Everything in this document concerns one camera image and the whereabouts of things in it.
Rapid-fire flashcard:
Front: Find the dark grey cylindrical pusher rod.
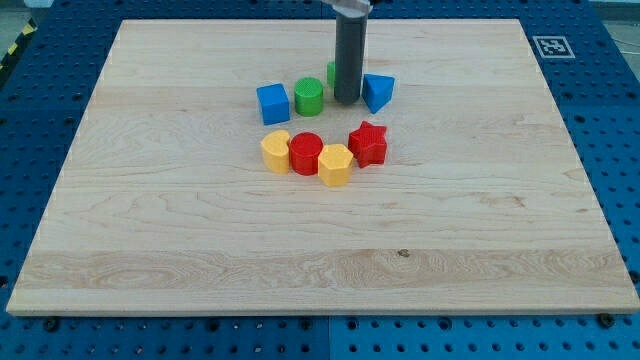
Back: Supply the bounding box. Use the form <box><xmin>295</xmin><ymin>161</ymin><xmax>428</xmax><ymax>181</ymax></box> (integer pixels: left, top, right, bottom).
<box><xmin>334</xmin><ymin>13</ymin><xmax>367</xmax><ymax>105</ymax></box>

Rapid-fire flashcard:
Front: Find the red cylinder block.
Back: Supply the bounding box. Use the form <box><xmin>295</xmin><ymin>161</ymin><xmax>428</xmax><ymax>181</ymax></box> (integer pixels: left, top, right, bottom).
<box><xmin>289</xmin><ymin>132</ymin><xmax>324</xmax><ymax>176</ymax></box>

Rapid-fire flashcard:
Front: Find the yellow heart block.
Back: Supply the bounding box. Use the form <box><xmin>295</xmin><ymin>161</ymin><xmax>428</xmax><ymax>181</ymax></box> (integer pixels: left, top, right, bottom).
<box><xmin>260</xmin><ymin>130</ymin><xmax>290</xmax><ymax>174</ymax></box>

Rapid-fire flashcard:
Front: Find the green block behind rod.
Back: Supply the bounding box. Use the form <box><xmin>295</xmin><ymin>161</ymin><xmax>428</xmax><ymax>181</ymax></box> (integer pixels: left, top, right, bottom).
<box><xmin>326</xmin><ymin>61</ymin><xmax>335</xmax><ymax>88</ymax></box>

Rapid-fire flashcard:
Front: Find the white fiducial marker tag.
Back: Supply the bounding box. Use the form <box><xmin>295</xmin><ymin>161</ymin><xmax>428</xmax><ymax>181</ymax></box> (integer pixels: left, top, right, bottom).
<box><xmin>532</xmin><ymin>35</ymin><xmax>575</xmax><ymax>59</ymax></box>

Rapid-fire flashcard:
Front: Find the yellow hexagon block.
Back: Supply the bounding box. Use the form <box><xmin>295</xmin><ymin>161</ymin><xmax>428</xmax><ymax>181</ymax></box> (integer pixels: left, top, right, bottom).
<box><xmin>318</xmin><ymin>144</ymin><xmax>354</xmax><ymax>187</ymax></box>

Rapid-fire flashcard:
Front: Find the blue triangle block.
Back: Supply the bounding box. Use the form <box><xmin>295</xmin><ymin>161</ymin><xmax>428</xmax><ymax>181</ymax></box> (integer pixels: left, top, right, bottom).
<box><xmin>362</xmin><ymin>74</ymin><xmax>395</xmax><ymax>114</ymax></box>

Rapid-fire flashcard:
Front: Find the red star block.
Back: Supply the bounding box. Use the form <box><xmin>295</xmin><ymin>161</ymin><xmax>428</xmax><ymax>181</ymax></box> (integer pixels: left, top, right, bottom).
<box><xmin>348</xmin><ymin>121</ymin><xmax>387</xmax><ymax>168</ymax></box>

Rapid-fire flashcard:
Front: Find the blue cube block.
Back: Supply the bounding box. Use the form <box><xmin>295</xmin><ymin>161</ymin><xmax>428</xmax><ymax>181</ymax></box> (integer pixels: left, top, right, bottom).
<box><xmin>256</xmin><ymin>83</ymin><xmax>290</xmax><ymax>125</ymax></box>

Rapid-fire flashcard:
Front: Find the green cylinder block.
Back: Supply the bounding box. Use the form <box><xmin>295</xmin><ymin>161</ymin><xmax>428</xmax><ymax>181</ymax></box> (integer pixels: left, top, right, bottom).
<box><xmin>294</xmin><ymin>77</ymin><xmax>324</xmax><ymax>117</ymax></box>

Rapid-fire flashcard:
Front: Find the light wooden board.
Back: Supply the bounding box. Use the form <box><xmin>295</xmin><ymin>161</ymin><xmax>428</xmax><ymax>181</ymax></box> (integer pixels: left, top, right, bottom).
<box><xmin>7</xmin><ymin>19</ymin><xmax>639</xmax><ymax>317</ymax></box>

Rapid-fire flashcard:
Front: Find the yellow black hazard tape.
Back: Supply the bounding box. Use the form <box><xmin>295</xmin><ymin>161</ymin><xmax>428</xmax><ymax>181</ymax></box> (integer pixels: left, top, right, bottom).
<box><xmin>1</xmin><ymin>18</ymin><xmax>38</xmax><ymax>72</ymax></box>

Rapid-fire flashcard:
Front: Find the silver rod mount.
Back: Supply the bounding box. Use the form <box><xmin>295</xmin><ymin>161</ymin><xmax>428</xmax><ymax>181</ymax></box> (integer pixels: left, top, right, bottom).
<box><xmin>322</xmin><ymin>0</ymin><xmax>373</xmax><ymax>18</ymax></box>

